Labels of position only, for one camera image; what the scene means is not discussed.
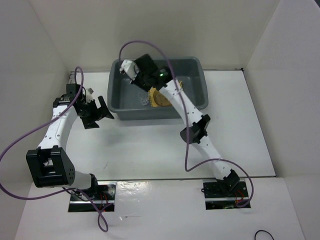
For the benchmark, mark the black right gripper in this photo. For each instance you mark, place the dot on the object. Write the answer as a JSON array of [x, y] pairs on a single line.
[[134, 77]]

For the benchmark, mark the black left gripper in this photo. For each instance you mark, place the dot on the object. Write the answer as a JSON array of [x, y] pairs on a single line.
[[90, 123]]

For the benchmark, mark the clear plastic cup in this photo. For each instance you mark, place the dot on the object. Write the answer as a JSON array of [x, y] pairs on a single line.
[[144, 98]]

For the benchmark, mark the clear glass plate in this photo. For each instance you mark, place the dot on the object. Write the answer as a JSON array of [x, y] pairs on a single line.
[[159, 98]]

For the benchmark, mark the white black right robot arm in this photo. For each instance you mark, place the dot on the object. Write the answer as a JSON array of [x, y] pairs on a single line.
[[195, 132]]

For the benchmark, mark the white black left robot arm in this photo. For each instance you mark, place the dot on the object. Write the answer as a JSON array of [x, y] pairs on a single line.
[[49, 163]]

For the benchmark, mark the grey plastic bin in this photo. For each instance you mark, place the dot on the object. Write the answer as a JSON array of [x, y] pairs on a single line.
[[122, 97]]

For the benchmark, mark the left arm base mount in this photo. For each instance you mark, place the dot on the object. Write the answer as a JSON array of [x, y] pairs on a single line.
[[103, 199]]

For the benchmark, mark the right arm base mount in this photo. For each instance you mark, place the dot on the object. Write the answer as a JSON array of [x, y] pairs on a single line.
[[215, 199]]

